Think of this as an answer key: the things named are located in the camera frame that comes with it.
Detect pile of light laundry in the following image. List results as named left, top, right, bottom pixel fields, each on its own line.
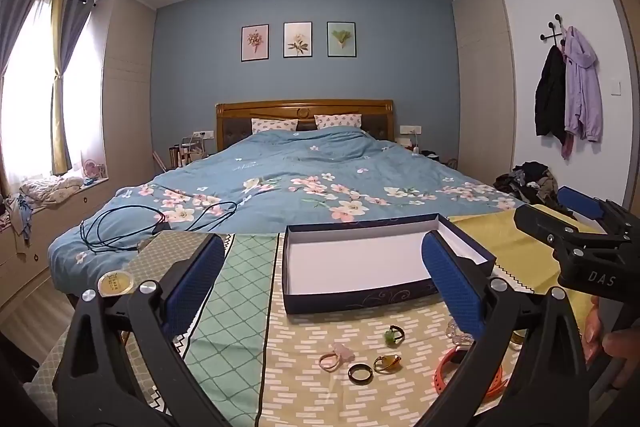
left=18, top=175, right=85, bottom=208

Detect black jacket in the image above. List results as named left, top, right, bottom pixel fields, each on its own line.
left=534, top=45, right=569, bottom=146

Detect pink stone ring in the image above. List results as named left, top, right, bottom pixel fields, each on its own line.
left=319, top=342, right=354, bottom=371

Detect orange smartwatch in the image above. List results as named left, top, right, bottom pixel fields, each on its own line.
left=432, top=343, right=503, bottom=400

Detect yellow cloth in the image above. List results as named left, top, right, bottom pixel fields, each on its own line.
left=449, top=204, right=607, bottom=324

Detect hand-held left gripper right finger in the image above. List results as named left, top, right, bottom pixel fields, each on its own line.
left=415, top=229, right=588, bottom=427

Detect small pink fan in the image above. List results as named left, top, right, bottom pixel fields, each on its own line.
left=82, top=158, right=107, bottom=180

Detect wooden headboard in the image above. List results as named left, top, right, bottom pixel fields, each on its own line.
left=216, top=100, right=395, bottom=154

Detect clear crystal bead bracelet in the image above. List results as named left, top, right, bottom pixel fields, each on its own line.
left=446, top=317, right=476, bottom=349

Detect green framed leaf picture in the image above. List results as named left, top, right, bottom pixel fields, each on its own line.
left=327, top=21, right=358, bottom=58

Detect grey and yellow curtains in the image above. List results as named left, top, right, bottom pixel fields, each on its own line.
left=0, top=0, right=97, bottom=188

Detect person's right hand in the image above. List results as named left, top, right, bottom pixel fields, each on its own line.
left=582, top=297, right=640, bottom=388

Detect nightstand clutter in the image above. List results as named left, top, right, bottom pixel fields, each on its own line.
left=167, top=134, right=209, bottom=168

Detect white dotted pillow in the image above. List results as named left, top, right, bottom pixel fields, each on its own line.
left=251, top=118, right=300, bottom=134
left=314, top=113, right=362, bottom=130

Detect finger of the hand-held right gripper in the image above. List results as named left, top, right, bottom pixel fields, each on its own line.
left=513, top=205, right=601, bottom=258
left=557, top=186, right=627, bottom=234

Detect patchwork patterned cloth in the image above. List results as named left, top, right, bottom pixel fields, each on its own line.
left=30, top=229, right=596, bottom=427

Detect pink framed flower picture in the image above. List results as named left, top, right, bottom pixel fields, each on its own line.
left=241, top=25, right=271, bottom=62

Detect beige wardrobe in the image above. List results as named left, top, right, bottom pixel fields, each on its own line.
left=99, top=0, right=157, bottom=186
left=452, top=0, right=516, bottom=186

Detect amber stone ring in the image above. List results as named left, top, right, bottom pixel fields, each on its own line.
left=373, top=354, right=403, bottom=374

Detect navy cardboard box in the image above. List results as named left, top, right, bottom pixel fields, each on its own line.
left=281, top=213, right=497, bottom=314

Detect black charger cable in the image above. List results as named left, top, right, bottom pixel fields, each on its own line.
left=80, top=199, right=239, bottom=254

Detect window bench cabinet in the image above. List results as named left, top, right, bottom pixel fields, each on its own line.
left=0, top=177, right=121, bottom=309

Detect purple jacket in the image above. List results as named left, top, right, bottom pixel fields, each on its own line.
left=560, top=26, right=602, bottom=160

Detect wooden door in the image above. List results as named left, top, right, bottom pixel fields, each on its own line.
left=593, top=0, right=640, bottom=210

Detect cream framed flower picture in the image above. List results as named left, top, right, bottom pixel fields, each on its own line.
left=283, top=22, right=314, bottom=58

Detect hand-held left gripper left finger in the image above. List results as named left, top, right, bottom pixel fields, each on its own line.
left=52, top=234, right=236, bottom=427

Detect pile of dark clothes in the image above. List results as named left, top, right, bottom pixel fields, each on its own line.
left=493, top=161, right=560, bottom=208

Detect black wall coat hook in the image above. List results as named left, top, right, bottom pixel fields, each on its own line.
left=540, top=13, right=569, bottom=48

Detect blue floral duvet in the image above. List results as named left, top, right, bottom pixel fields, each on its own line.
left=48, top=127, right=516, bottom=295

